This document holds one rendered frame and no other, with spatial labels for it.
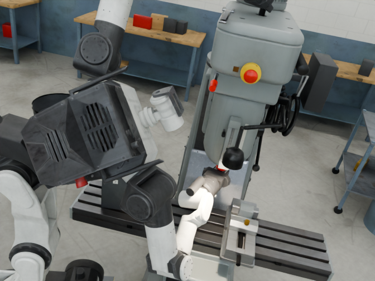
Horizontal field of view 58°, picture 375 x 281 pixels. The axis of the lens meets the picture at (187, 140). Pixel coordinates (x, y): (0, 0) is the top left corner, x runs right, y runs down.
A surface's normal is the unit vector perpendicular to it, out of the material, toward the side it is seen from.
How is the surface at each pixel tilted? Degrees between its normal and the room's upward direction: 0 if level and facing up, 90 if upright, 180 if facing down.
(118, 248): 0
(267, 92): 90
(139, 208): 84
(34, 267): 90
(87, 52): 63
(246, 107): 90
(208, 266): 0
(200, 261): 0
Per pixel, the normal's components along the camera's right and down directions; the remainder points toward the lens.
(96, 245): 0.16, -0.85
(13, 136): 0.38, -0.80
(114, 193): 0.02, 0.51
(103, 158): -0.16, 0.04
